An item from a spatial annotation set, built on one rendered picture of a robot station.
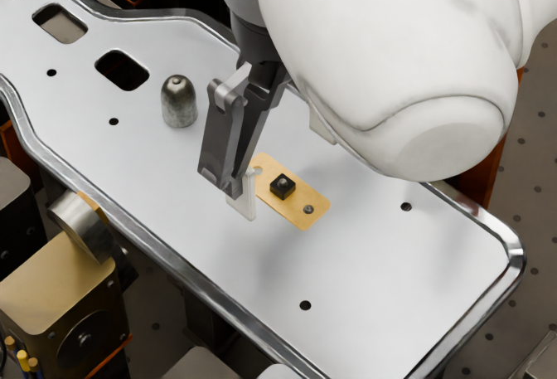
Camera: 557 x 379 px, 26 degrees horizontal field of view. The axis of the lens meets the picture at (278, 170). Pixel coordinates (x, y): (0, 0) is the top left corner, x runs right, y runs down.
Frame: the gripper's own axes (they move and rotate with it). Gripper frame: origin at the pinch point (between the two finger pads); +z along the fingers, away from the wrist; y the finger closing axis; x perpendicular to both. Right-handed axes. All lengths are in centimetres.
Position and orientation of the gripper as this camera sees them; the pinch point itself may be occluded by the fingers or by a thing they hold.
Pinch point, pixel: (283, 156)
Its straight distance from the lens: 100.8
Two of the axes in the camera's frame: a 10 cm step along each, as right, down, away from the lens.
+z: 0.1, 5.7, 8.2
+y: 6.8, -6.1, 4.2
